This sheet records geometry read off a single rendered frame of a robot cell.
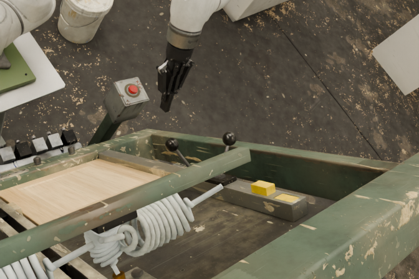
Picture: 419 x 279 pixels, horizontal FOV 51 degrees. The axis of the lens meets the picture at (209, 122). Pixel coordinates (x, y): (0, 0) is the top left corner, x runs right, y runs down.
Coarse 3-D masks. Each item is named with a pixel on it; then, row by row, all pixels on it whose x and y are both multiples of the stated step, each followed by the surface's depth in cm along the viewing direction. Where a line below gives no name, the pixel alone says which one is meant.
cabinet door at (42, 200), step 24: (72, 168) 159; (96, 168) 154; (120, 168) 149; (0, 192) 143; (24, 192) 140; (48, 192) 136; (72, 192) 132; (96, 192) 129; (120, 192) 124; (24, 216) 120; (48, 216) 115
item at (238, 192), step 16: (112, 160) 157; (128, 160) 149; (144, 160) 146; (224, 192) 110; (240, 192) 105; (288, 192) 99; (256, 208) 102; (272, 208) 98; (288, 208) 94; (304, 208) 96
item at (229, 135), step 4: (228, 132) 115; (232, 132) 115; (224, 136) 114; (228, 136) 114; (232, 136) 114; (224, 140) 114; (228, 140) 114; (232, 140) 114; (228, 144) 114; (232, 144) 115; (228, 148) 115; (224, 152) 115; (216, 176) 114; (220, 176) 113; (224, 176) 113
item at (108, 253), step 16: (0, 208) 112; (0, 224) 100; (16, 224) 101; (32, 224) 97; (112, 224) 48; (96, 240) 53; (48, 256) 86; (96, 256) 55; (112, 256) 56; (64, 272) 78; (80, 272) 72; (96, 272) 71; (128, 272) 62; (144, 272) 62
